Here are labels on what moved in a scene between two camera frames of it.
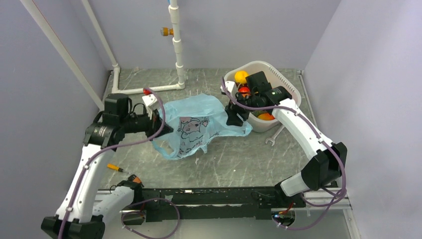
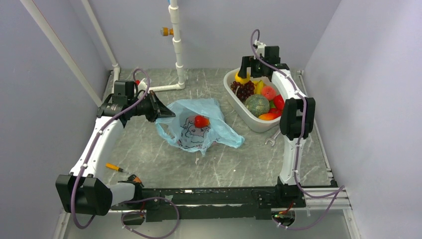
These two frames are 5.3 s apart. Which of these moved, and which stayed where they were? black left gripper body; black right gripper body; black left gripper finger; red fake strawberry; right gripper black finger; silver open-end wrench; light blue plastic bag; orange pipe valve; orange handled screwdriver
Moved: right gripper black finger; black left gripper body; red fake strawberry; black right gripper body; light blue plastic bag; black left gripper finger
Stayed: orange handled screwdriver; silver open-end wrench; orange pipe valve
